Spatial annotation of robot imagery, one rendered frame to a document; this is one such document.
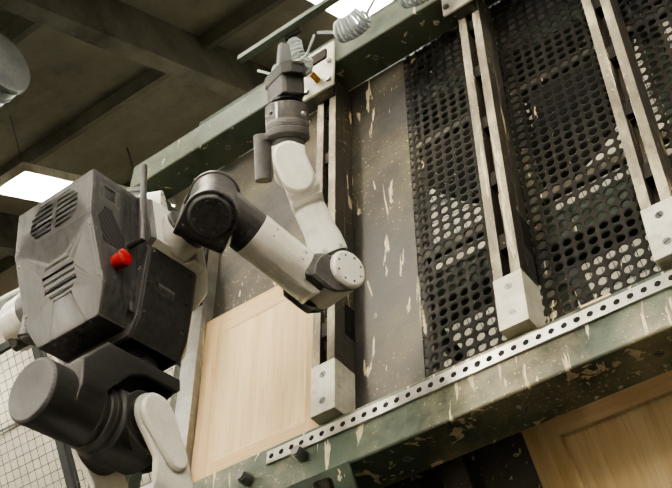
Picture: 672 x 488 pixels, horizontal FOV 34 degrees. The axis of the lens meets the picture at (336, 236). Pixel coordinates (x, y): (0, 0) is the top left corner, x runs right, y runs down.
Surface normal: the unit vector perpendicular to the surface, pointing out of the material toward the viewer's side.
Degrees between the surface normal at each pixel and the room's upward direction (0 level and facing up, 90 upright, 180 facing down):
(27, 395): 67
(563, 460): 90
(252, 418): 58
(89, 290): 82
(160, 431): 90
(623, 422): 90
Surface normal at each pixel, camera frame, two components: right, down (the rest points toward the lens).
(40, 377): -0.59, -0.45
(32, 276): -0.55, -0.24
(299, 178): 0.03, -0.25
